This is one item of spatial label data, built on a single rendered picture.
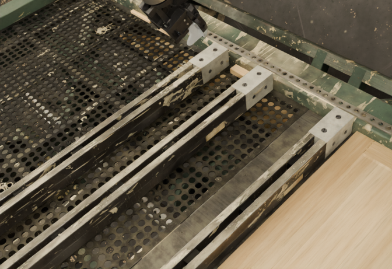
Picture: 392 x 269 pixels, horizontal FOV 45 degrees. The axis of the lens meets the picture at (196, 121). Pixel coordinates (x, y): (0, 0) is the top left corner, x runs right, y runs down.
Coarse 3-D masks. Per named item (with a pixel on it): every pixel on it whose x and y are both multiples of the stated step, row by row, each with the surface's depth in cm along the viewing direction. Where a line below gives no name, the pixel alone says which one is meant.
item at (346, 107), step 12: (216, 36) 165; (228, 48) 161; (240, 48) 159; (252, 60) 154; (264, 60) 154; (276, 72) 149; (288, 72) 148; (300, 84) 144; (312, 84) 144; (324, 96) 139; (336, 96) 139; (348, 108) 136
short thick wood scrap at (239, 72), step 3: (234, 66) 159; (237, 66) 159; (231, 69) 158; (234, 69) 158; (237, 69) 158; (240, 69) 158; (243, 69) 157; (231, 72) 159; (234, 72) 158; (237, 72) 157; (240, 72) 157; (243, 72) 156; (246, 72) 156; (237, 75) 157; (240, 75) 156; (243, 75) 155
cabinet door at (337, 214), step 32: (352, 160) 127; (384, 160) 126; (320, 192) 122; (352, 192) 121; (384, 192) 120; (288, 224) 117; (320, 224) 116; (352, 224) 115; (384, 224) 114; (256, 256) 112; (288, 256) 111; (320, 256) 110; (352, 256) 109; (384, 256) 108
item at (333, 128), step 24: (336, 120) 130; (312, 144) 130; (336, 144) 131; (288, 168) 125; (312, 168) 127; (264, 192) 117; (216, 216) 114; (240, 216) 113; (264, 216) 120; (192, 240) 111; (216, 240) 110; (240, 240) 116; (168, 264) 107; (192, 264) 107; (216, 264) 113
